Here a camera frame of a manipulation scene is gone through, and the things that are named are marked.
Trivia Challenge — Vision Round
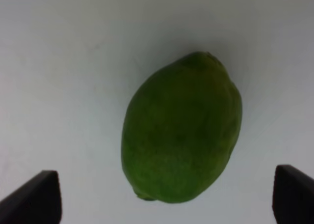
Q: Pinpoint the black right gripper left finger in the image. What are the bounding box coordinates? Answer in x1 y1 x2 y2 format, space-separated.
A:
0 170 62 224

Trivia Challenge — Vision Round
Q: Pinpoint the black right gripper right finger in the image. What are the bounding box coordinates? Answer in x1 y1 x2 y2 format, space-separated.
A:
272 165 314 224

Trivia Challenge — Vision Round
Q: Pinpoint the green lime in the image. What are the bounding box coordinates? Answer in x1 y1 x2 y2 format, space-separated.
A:
121 52 242 203

